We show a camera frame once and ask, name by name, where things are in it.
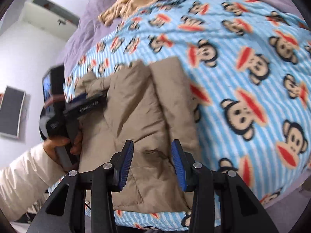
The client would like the purple bed cover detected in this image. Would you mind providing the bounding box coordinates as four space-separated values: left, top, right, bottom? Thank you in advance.
56 0 121 76

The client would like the beige puffer jacket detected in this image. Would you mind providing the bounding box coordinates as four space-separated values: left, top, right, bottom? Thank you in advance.
75 57 201 213

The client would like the blue striped monkey blanket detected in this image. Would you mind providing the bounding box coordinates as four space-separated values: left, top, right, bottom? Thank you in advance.
47 0 311 232

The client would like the person's left hand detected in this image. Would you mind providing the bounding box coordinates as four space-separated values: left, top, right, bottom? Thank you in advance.
43 131 83 165

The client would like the white jacket sleeve forearm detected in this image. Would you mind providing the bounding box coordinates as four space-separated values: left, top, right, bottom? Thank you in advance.
1 144 64 221

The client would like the grey wall-mounted monitor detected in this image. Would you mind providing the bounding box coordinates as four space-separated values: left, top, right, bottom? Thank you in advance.
0 86 26 139

